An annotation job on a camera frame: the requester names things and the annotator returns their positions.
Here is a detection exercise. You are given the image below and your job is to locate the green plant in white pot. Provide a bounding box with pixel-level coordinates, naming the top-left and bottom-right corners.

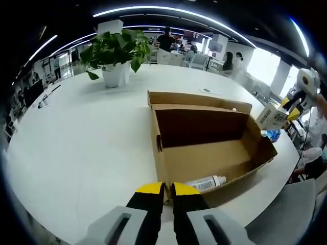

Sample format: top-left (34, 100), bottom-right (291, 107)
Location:
top-left (80, 29), bottom-right (152, 89)

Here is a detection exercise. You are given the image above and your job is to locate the small white carton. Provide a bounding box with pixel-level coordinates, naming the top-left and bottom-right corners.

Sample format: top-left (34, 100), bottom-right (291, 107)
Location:
top-left (255, 102), bottom-right (289, 131)

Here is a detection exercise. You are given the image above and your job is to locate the long curved ceiling light strip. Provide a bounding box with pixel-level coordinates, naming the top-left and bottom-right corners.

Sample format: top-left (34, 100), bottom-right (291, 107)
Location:
top-left (92, 5), bottom-right (258, 48)

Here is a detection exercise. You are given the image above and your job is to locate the person's right hand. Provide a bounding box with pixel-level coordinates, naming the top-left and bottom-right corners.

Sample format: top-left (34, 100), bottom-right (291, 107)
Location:
top-left (314, 92), bottom-right (327, 111)

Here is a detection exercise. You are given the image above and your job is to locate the brown cardboard shoe box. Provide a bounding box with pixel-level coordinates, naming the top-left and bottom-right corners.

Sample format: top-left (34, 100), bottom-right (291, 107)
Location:
top-left (147, 89), bottom-right (278, 209)

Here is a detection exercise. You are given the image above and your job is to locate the dark wall display screen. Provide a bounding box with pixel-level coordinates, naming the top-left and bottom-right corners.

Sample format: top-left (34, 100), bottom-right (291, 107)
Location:
top-left (183, 29), bottom-right (204, 43)
top-left (208, 40), bottom-right (224, 52)

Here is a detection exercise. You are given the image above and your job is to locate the small black white tool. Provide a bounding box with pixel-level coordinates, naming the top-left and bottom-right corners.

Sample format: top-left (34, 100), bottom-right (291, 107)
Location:
top-left (37, 84), bottom-right (62, 109)

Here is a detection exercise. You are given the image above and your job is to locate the person's white clothing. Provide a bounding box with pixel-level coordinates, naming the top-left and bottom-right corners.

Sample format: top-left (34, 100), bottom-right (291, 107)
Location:
top-left (306, 109), bottom-right (327, 143)

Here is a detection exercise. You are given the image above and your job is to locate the straight ceiling light strip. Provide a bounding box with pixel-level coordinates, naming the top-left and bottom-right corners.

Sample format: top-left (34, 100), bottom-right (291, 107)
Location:
top-left (28, 34), bottom-right (58, 61)

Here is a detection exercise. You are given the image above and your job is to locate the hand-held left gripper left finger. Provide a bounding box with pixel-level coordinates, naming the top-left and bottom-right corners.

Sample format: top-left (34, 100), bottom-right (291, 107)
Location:
top-left (76, 181), bottom-right (166, 245)

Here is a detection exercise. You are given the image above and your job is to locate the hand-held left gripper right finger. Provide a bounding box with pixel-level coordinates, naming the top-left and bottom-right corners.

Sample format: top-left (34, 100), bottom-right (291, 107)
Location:
top-left (170, 181), bottom-right (253, 245)

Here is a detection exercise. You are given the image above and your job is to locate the black desk monitor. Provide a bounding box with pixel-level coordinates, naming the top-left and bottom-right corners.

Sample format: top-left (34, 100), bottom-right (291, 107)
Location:
top-left (24, 79), bottom-right (44, 108)

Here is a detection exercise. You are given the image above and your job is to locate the white plastic bottle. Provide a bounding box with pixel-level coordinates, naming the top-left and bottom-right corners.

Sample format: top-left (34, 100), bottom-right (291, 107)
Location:
top-left (184, 175), bottom-right (227, 192)

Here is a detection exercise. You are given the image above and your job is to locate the white office chair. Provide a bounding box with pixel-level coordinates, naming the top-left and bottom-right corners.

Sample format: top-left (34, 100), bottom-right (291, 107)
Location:
top-left (190, 53), bottom-right (209, 69)

